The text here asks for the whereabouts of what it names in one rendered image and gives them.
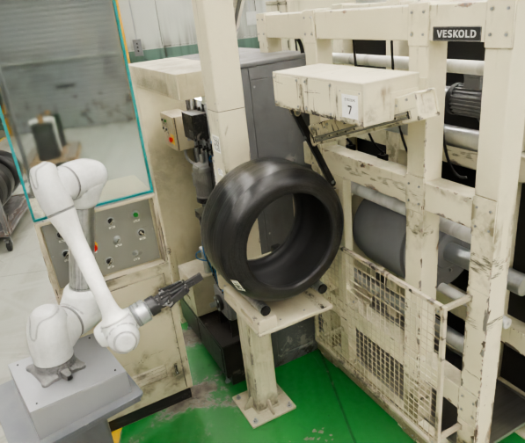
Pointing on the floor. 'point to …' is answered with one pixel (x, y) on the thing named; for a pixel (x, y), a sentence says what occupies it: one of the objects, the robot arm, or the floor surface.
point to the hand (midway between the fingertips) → (193, 280)
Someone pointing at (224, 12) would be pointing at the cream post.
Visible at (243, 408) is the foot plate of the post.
